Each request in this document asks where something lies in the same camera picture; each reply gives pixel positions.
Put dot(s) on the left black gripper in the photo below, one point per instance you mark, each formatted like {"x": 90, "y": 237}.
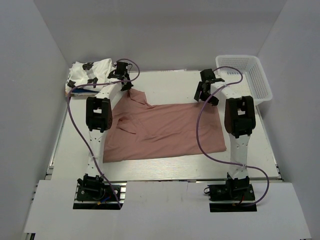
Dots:
{"x": 127, "y": 87}

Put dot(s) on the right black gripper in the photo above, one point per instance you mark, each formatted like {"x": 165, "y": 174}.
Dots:
{"x": 199, "y": 90}

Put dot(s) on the pink t shirt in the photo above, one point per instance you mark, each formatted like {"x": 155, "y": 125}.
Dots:
{"x": 142, "y": 131}

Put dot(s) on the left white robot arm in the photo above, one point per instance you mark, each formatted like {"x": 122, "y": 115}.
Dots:
{"x": 98, "y": 115}

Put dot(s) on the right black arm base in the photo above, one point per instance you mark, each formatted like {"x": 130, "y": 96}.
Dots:
{"x": 234, "y": 196}

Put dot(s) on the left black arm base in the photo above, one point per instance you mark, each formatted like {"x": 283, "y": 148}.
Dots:
{"x": 92, "y": 193}

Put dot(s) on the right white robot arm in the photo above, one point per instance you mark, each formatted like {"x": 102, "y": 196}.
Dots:
{"x": 239, "y": 119}

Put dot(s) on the white printed folded t shirt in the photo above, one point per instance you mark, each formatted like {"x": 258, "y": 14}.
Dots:
{"x": 93, "y": 73}

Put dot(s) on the blue folded t shirt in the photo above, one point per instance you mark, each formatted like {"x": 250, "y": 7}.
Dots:
{"x": 83, "y": 92}

